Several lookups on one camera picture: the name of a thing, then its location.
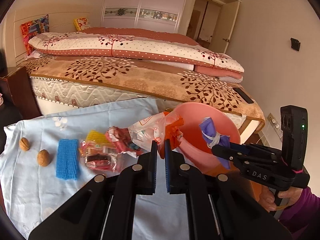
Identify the black wall switch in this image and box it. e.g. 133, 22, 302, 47
290, 38, 301, 51

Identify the yellow red small pillow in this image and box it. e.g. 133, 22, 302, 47
74, 17, 91, 31

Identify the wall power socket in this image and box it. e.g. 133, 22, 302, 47
267, 113, 283, 141

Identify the black remote on bed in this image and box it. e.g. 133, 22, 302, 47
233, 87, 254, 104

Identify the white charging cable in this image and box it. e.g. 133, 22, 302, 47
254, 121, 276, 144

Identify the blue foam fruit net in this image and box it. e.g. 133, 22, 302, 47
56, 139, 79, 180

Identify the dark wooden nightstand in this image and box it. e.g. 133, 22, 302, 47
1, 67, 42, 119

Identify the white sliding wardrobe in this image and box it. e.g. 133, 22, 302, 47
101, 0, 185, 33

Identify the purple sleeve forearm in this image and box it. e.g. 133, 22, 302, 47
279, 187, 320, 239

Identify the red crumpled wrapper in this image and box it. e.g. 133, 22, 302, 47
105, 126, 143, 158

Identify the black camera box green light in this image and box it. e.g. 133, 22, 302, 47
280, 105, 308, 172

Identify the pink plastic trash bin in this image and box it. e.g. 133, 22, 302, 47
172, 102, 240, 174

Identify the purple cloth bag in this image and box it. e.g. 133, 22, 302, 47
198, 116, 232, 170

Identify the bed with quilted mattress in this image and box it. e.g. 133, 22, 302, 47
30, 76, 266, 145

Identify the far walnut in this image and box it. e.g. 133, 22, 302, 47
19, 137, 30, 152

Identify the colourful patterned pillow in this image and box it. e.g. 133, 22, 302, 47
20, 14, 49, 55

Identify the brown leaf pattern blanket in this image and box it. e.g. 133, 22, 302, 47
19, 55, 265, 131

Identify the cream wooden headboard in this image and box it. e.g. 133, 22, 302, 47
3, 9, 90, 67

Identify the walnut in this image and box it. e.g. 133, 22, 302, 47
19, 137, 30, 152
37, 150, 51, 167

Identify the near walnut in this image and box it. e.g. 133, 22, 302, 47
37, 150, 51, 167

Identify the black leather chair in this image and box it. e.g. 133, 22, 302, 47
0, 94, 22, 153

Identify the clear red snack wrapper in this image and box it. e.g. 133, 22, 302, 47
79, 140, 123, 172

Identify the yellow foam net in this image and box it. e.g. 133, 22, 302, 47
85, 130, 109, 144

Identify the open cream door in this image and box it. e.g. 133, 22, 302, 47
209, 1, 240, 53

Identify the pink white plastic bag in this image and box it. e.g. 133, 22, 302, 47
128, 112, 184, 159

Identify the person's right hand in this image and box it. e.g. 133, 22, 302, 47
258, 185, 304, 212

